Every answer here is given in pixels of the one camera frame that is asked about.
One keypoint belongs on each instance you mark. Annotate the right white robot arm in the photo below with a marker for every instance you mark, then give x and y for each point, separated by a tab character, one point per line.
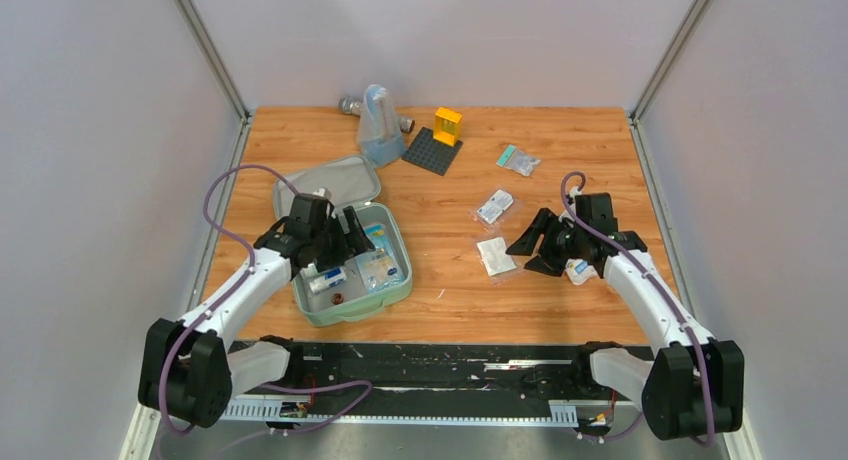
694	384

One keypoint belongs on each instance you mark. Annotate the small blue white bottle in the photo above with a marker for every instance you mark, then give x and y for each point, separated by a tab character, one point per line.
327	280

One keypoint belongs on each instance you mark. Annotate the blue mask package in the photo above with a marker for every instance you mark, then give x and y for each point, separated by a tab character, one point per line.
379	268

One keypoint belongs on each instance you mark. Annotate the white gauze packet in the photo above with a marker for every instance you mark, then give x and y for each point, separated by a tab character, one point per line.
494	258

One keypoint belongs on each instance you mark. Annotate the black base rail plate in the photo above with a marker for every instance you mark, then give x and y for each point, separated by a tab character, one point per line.
452	382

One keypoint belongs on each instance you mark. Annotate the dark grey brick baseplate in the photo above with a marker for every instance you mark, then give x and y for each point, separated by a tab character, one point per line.
429	154

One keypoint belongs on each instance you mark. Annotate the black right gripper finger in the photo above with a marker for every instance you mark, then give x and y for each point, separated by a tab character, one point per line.
550	265
541	235

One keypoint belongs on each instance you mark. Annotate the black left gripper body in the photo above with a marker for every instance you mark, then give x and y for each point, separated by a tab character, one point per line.
320	232

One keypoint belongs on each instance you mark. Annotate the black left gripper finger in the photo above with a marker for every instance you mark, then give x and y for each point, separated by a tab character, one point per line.
356	239
332	256

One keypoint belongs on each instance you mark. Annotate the white blue cotton packet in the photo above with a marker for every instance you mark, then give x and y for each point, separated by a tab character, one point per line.
579	271

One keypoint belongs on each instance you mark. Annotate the teal header plastic packet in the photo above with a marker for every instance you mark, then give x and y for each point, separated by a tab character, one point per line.
516	160

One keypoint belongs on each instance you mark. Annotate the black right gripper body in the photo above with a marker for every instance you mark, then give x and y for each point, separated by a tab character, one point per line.
572	236

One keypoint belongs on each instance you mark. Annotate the glitter silver microphone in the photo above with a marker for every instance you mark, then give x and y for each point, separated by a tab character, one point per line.
349	105

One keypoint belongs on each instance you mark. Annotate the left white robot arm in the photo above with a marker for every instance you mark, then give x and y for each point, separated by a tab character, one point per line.
189	371

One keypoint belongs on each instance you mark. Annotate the yellow toy window brick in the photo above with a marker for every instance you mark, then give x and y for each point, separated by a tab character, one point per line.
447	126

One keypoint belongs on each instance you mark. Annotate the clear bag of pads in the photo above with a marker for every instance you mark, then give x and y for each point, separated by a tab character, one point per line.
494	207

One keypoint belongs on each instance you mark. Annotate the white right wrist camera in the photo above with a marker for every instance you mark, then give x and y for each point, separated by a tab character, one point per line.
570	202

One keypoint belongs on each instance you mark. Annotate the mint green medicine kit case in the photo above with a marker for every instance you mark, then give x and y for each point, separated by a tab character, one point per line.
352	181

